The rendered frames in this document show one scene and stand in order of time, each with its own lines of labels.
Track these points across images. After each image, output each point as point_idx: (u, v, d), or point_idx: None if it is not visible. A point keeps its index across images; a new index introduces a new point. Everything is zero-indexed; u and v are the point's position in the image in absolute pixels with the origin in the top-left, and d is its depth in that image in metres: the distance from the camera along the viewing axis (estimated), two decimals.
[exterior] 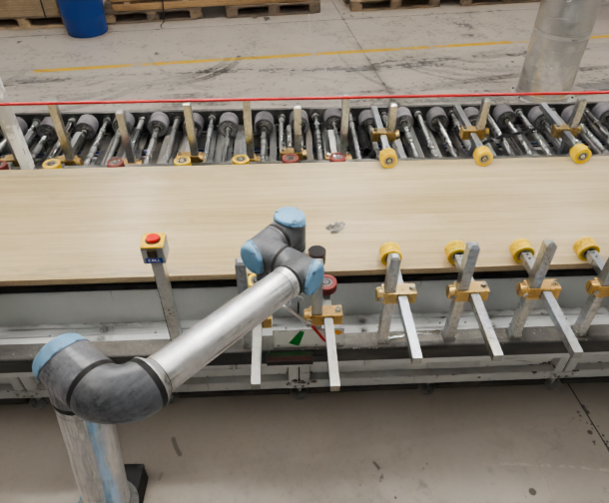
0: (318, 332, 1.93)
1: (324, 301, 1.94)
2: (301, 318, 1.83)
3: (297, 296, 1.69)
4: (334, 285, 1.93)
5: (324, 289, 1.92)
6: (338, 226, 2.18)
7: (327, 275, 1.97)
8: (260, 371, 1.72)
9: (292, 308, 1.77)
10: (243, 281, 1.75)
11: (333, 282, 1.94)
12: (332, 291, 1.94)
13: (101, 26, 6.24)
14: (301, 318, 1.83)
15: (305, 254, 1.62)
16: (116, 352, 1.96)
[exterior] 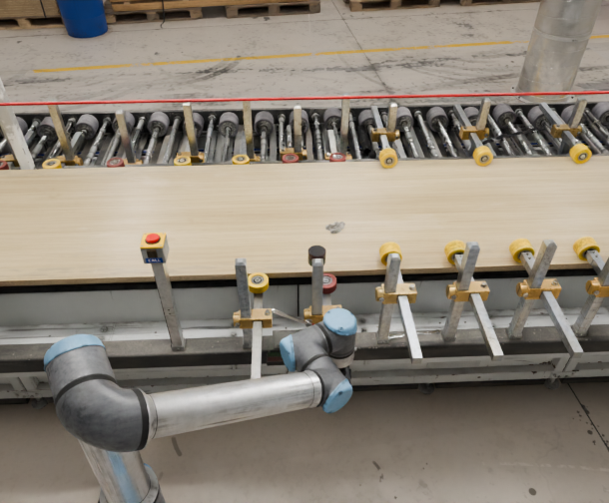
0: None
1: (324, 299, 1.94)
2: (298, 320, 1.84)
3: None
4: (334, 284, 1.94)
5: (324, 288, 1.93)
6: (338, 226, 2.18)
7: (327, 274, 1.98)
8: (260, 371, 1.72)
9: (284, 312, 1.79)
10: (243, 281, 1.75)
11: (333, 281, 1.95)
12: (332, 290, 1.95)
13: (101, 26, 6.24)
14: (298, 320, 1.84)
15: (343, 369, 1.52)
16: (116, 352, 1.96)
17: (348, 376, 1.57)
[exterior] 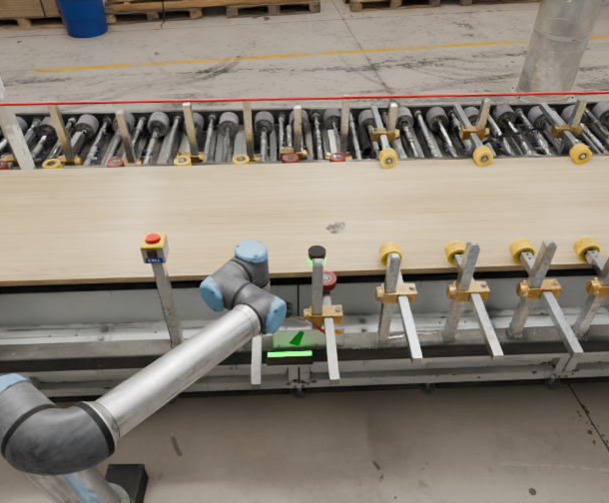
0: (322, 330, 1.92)
1: (324, 296, 1.96)
2: (298, 320, 1.84)
3: None
4: (334, 281, 1.95)
5: (324, 285, 1.94)
6: (338, 226, 2.18)
7: (327, 271, 1.99)
8: (260, 371, 1.72)
9: None
10: None
11: (333, 278, 1.96)
12: (332, 287, 1.96)
13: (101, 26, 6.24)
14: (298, 320, 1.84)
15: None
16: (116, 352, 1.96)
17: None
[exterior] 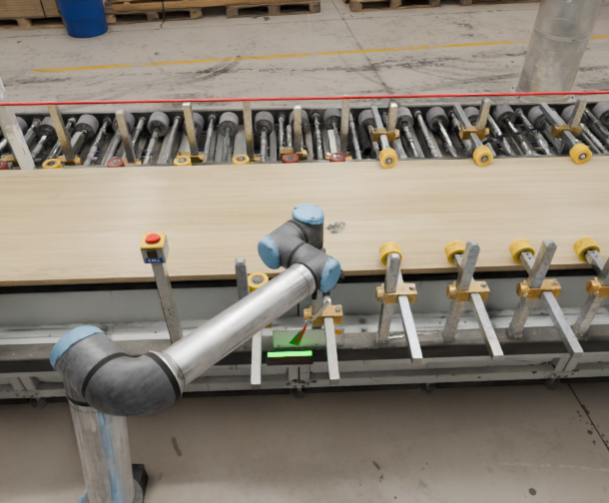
0: (302, 334, 1.93)
1: (324, 296, 1.96)
2: (313, 317, 1.83)
3: None
4: None
5: None
6: (338, 226, 2.18)
7: None
8: (260, 371, 1.72)
9: (325, 307, 1.78)
10: (243, 281, 1.75)
11: None
12: (332, 287, 1.96)
13: (101, 26, 6.24)
14: (314, 317, 1.83)
15: None
16: None
17: None
